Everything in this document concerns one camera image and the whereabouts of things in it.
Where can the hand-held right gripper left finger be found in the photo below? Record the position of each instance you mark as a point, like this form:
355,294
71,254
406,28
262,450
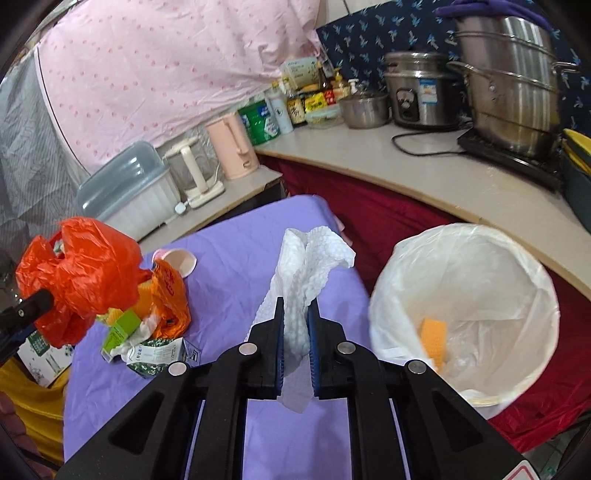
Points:
279,360

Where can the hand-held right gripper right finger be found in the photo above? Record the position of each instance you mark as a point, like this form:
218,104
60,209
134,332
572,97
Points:
313,360

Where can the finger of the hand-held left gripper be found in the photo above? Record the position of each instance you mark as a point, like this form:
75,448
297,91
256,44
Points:
16,340
32,307

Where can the orange plastic bag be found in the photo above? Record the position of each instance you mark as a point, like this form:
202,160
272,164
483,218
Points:
83,267

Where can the white paper towel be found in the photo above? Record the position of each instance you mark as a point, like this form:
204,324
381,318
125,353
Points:
304,263

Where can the green and white milk carton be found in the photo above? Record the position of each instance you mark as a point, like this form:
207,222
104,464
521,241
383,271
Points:
159,357

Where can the orange printed snack bag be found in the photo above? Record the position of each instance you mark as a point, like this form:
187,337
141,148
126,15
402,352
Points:
168,295

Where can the waste bin with white liner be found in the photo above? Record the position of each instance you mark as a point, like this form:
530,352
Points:
485,267

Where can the white and green cardboard box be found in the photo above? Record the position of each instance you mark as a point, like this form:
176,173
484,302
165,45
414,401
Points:
44,362

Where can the yellow bag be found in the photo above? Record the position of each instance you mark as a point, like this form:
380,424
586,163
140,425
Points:
32,410

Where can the small green box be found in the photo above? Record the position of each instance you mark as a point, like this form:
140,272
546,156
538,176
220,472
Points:
121,330

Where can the crumpled white tissue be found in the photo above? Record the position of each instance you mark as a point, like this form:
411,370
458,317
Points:
138,339

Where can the purple tablecloth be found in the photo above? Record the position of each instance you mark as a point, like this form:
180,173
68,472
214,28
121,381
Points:
231,258

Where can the orange sponge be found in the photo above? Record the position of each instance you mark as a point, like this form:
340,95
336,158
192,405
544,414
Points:
435,341

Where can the pink paper cup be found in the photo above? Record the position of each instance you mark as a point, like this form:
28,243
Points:
178,261

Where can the grey striped cloth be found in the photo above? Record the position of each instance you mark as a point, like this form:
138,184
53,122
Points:
32,161

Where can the white storage box grey lid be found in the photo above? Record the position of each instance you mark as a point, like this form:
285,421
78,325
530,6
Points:
129,184

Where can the red cloth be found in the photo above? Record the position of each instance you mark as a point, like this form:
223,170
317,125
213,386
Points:
369,207

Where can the white plug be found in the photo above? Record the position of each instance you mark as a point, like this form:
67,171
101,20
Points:
182,208

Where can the pink electric kettle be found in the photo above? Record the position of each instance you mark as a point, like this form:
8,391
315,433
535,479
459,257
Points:
231,147

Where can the green canister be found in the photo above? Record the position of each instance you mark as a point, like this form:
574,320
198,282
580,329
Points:
258,124

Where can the white bottle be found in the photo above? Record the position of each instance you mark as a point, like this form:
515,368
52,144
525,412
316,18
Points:
280,110

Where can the dark sauce bottle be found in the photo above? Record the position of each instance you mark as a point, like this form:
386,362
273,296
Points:
294,110

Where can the yellow label food container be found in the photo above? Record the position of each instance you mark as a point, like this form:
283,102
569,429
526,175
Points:
321,108

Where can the steel bowl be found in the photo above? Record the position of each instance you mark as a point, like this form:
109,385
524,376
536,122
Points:
364,110

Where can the red label sauce bottle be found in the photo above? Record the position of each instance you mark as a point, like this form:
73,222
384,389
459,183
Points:
328,90

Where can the pink dotted cloth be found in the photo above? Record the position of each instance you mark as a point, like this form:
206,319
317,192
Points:
161,69

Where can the black induction cooker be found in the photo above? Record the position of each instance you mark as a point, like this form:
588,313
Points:
508,159

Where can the pale green carton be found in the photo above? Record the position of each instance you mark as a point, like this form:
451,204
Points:
300,74

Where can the steel rice cooker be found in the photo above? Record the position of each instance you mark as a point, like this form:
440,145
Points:
420,92

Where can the dark basin with yellow rim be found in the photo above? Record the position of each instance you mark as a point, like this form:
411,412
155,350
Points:
577,184

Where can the dark blue printed cloth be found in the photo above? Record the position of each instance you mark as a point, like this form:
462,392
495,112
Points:
369,37

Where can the large steel steamer pot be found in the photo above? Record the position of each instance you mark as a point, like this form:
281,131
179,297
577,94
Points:
512,83

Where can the purple cloth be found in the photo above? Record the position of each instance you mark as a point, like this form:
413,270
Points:
489,8

